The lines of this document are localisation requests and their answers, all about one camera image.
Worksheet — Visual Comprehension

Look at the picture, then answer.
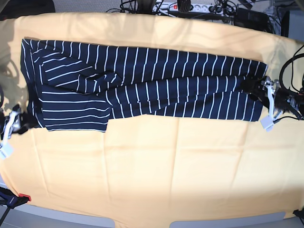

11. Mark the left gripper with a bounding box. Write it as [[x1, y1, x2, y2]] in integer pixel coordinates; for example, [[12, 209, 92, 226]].
[[240, 76, 297, 119]]

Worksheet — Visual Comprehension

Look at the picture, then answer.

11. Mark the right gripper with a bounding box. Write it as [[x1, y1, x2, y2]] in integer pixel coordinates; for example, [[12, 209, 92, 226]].
[[1, 111, 36, 144]]

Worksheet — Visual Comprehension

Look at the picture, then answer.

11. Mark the navy white striped T-shirt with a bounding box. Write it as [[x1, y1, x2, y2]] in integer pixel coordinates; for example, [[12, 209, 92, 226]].
[[20, 39, 267, 132]]

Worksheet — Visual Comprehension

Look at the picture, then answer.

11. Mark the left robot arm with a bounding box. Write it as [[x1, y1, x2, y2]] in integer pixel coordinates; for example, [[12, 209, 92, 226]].
[[240, 46, 304, 124]]

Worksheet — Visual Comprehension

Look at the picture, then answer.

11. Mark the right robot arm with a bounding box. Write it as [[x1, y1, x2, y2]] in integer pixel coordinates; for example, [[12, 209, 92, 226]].
[[0, 87, 39, 147]]

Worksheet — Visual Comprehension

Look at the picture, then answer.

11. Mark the blue red bar clamp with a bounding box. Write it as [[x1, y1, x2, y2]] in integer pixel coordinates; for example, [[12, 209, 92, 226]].
[[0, 187, 31, 209]]

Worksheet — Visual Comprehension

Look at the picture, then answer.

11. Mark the black power adapter box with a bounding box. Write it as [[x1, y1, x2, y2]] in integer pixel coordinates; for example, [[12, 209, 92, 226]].
[[234, 8, 268, 29]]

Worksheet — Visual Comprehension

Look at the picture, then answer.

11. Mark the white power strip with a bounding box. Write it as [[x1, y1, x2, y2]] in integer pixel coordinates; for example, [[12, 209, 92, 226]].
[[152, 1, 213, 13]]

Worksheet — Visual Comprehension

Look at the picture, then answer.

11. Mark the black clamp right corner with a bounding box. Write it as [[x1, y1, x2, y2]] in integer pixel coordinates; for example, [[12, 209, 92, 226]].
[[293, 209, 304, 219]]

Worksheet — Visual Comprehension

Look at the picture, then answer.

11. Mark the yellow table cloth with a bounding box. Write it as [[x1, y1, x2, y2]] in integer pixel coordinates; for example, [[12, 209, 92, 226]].
[[0, 13, 304, 228]]

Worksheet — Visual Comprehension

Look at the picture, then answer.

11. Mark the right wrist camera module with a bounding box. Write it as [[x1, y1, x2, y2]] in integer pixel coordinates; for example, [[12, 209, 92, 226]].
[[0, 143, 13, 160]]

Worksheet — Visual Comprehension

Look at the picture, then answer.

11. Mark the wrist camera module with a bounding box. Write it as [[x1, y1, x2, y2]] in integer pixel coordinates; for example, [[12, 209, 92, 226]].
[[0, 143, 13, 160], [260, 115, 274, 132]]

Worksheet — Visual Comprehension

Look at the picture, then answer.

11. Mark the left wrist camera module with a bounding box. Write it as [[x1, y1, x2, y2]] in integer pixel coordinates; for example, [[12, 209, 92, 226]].
[[260, 115, 274, 132]]

